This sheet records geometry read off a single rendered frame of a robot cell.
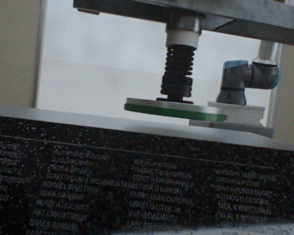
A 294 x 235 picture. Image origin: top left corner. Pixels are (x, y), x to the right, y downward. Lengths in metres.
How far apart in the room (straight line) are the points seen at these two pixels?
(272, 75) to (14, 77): 4.71
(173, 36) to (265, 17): 0.20
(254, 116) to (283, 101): 4.95
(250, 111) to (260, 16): 1.13
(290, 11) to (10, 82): 5.32
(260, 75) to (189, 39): 1.26
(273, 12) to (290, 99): 6.13
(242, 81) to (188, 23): 1.22
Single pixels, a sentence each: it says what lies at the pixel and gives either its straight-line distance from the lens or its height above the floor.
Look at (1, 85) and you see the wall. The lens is 5.75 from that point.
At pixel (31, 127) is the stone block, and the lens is 0.50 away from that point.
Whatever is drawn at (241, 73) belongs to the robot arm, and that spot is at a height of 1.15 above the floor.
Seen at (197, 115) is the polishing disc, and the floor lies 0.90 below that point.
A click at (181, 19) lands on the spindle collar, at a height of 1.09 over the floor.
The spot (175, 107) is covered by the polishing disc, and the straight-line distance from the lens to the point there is 0.51.
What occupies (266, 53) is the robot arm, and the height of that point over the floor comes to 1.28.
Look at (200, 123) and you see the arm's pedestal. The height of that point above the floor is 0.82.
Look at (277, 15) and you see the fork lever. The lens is 0.69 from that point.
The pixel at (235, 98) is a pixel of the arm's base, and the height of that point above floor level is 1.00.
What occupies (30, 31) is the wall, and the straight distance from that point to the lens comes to 5.73.
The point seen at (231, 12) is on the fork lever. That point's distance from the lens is 0.62.
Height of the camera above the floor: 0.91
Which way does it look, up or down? 3 degrees down
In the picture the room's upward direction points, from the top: 7 degrees clockwise
